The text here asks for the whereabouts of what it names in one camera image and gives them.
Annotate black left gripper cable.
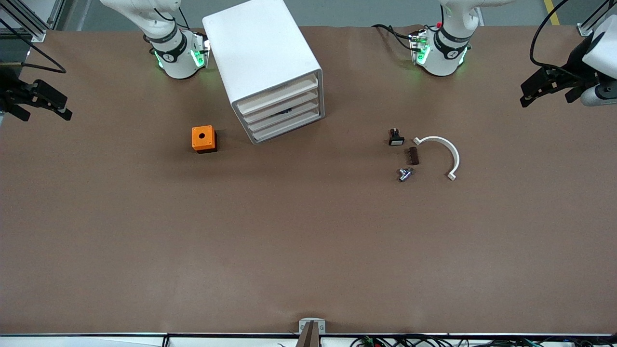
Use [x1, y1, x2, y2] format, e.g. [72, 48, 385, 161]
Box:
[529, 0, 586, 80]

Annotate grey metal bracket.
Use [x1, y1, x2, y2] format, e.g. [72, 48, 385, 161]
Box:
[298, 318, 326, 334]

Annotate aluminium frame profile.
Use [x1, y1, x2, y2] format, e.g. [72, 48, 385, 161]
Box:
[0, 0, 66, 43]
[577, 0, 617, 38]

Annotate white curved plastic clamp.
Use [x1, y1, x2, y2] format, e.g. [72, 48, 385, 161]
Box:
[413, 136, 461, 181]

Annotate black arm base cable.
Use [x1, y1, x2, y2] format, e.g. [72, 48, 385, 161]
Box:
[371, 23, 416, 51]

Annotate orange box black base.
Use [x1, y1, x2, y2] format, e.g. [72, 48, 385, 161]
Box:
[191, 125, 218, 154]

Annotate tangled black cables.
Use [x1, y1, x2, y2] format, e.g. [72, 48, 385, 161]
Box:
[351, 335, 617, 347]

